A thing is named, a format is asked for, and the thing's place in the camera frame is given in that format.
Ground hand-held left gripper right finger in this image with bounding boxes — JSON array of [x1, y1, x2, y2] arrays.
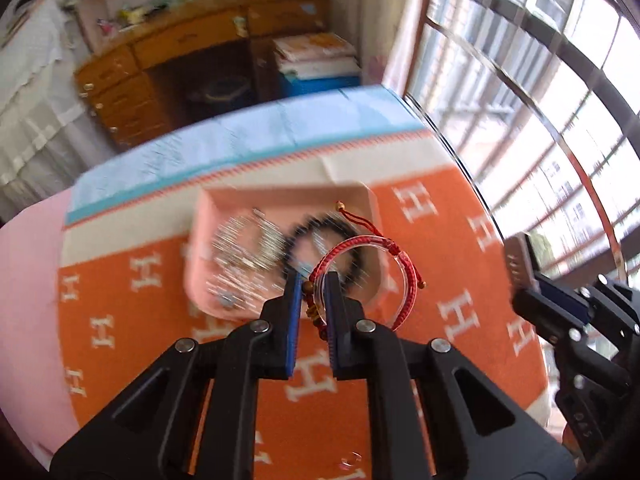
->
[[325, 271, 576, 480]]

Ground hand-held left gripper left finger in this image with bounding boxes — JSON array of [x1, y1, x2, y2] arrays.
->
[[48, 272, 304, 480]]

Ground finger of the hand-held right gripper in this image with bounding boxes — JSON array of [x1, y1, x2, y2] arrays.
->
[[534, 272, 640, 336], [511, 290, 596, 361]]

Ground white pearl necklace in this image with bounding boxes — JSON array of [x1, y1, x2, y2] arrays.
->
[[205, 260, 286, 311]]

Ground red string bracelet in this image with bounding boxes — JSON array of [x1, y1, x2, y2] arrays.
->
[[302, 201, 428, 341]]

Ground black bead bracelet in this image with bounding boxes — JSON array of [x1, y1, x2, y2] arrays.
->
[[282, 212, 373, 306]]

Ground silver crystal bracelet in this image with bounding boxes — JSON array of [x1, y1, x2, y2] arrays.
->
[[210, 210, 286, 271]]

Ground pink rectangular tray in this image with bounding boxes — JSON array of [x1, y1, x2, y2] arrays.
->
[[182, 180, 386, 321]]

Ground orange letter-print blanket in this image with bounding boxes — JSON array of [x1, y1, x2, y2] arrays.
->
[[57, 130, 551, 480]]

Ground light blue printed sheet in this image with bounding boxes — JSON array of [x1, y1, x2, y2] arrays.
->
[[65, 85, 426, 226]]

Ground metal window grille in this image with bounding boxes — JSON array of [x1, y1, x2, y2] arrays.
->
[[405, 0, 640, 301]]

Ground blue storage box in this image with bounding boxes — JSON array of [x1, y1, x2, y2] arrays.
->
[[280, 72, 362, 99]]

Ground dark round basin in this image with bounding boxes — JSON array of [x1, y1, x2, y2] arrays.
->
[[187, 76, 251, 107]]

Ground pink bed sheet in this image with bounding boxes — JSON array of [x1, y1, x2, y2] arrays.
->
[[0, 187, 81, 461]]

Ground stack of white orange books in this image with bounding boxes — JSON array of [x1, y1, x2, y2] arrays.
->
[[272, 32, 362, 78]]

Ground wooden desk with drawers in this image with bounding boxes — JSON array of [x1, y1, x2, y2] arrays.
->
[[74, 0, 333, 148]]

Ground pale curtain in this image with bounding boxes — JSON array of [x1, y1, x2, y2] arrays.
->
[[360, 0, 436, 91]]

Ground white lace cover cloth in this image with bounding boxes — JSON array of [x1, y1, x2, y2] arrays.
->
[[0, 0, 116, 221]]

